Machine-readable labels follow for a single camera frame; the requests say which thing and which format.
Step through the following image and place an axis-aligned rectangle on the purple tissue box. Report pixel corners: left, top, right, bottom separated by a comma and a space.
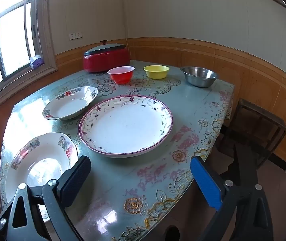
29, 55, 44, 69

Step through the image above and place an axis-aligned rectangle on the large floral rimmed plate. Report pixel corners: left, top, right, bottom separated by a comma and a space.
78, 95, 173, 158

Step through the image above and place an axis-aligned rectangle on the stainless steel bowl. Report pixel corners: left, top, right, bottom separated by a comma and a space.
180, 66, 219, 88

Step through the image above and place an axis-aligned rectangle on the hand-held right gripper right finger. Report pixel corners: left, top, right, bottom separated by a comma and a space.
190, 156, 274, 241

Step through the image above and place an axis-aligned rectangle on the grey-green pot lid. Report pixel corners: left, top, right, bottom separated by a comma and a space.
84, 40, 127, 56

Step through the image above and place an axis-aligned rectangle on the window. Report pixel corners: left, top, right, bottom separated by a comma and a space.
0, 0, 58, 113

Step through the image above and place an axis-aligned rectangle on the dark wooden stool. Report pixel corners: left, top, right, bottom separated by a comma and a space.
220, 98, 286, 168

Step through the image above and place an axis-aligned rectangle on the white plate with red print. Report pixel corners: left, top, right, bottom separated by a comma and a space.
42, 86, 98, 120
4, 132, 79, 223

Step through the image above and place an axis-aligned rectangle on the yellow plastic bowl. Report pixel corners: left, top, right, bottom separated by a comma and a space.
143, 65, 170, 79

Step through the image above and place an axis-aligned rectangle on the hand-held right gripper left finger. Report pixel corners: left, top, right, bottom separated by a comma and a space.
0, 156, 92, 241

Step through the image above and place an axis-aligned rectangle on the floral plastic tablecloth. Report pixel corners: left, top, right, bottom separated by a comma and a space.
0, 60, 235, 241

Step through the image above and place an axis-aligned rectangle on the red plastic bowl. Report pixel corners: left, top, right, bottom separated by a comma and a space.
107, 66, 135, 84

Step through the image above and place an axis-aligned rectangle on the red electric pot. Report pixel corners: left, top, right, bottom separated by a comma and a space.
83, 48, 130, 73

